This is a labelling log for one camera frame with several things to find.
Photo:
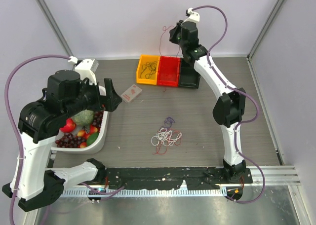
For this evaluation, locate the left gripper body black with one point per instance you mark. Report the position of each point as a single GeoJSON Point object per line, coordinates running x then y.
{"type": "Point", "coordinates": [90, 98]}

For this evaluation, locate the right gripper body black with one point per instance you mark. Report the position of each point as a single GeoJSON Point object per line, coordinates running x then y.
{"type": "Point", "coordinates": [181, 44]}

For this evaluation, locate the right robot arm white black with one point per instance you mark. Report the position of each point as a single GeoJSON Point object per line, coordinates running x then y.
{"type": "Point", "coordinates": [230, 105]}

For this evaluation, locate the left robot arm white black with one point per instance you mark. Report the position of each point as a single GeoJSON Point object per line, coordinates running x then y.
{"type": "Point", "coordinates": [34, 184]}

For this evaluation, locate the playing card box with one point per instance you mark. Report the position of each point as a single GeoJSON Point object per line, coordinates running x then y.
{"type": "Point", "coordinates": [131, 93]}

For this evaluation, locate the dark red grape bunch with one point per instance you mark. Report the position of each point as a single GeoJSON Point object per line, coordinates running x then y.
{"type": "Point", "coordinates": [97, 119]}

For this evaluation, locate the green melon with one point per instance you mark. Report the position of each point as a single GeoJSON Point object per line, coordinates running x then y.
{"type": "Point", "coordinates": [83, 118]}

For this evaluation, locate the red apple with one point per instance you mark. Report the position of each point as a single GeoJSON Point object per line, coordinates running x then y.
{"type": "Point", "coordinates": [69, 127]}

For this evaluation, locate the red plastic bin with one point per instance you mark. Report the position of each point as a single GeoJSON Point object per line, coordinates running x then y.
{"type": "Point", "coordinates": [168, 71]}

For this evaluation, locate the black plastic bin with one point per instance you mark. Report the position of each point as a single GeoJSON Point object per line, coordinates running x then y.
{"type": "Point", "coordinates": [188, 77]}

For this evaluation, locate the small peach fruits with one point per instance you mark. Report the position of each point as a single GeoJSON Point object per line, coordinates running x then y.
{"type": "Point", "coordinates": [85, 138]}

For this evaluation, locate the yellow plastic bin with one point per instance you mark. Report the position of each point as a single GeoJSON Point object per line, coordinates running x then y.
{"type": "Point", "coordinates": [147, 70]}

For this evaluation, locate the white plastic basket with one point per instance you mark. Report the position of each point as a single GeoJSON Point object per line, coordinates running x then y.
{"type": "Point", "coordinates": [96, 146]}

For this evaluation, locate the small red grape bunch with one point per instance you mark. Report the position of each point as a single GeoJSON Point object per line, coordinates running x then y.
{"type": "Point", "coordinates": [71, 141]}

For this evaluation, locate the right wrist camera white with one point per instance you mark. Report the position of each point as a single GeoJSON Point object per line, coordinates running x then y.
{"type": "Point", "coordinates": [192, 16]}

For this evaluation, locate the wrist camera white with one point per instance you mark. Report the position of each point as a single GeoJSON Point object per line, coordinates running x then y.
{"type": "Point", "coordinates": [192, 16]}
{"type": "Point", "coordinates": [86, 69]}

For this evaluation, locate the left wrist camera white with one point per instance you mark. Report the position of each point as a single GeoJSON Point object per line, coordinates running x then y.
{"type": "Point", "coordinates": [86, 69]}

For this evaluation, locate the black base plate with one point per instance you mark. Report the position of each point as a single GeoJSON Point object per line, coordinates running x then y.
{"type": "Point", "coordinates": [168, 178]}

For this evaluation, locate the white slotted cable duct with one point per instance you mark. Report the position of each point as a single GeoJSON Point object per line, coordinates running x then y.
{"type": "Point", "coordinates": [181, 192]}

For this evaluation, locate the aluminium frame rail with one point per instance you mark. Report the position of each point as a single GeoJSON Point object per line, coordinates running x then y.
{"type": "Point", "coordinates": [283, 175]}

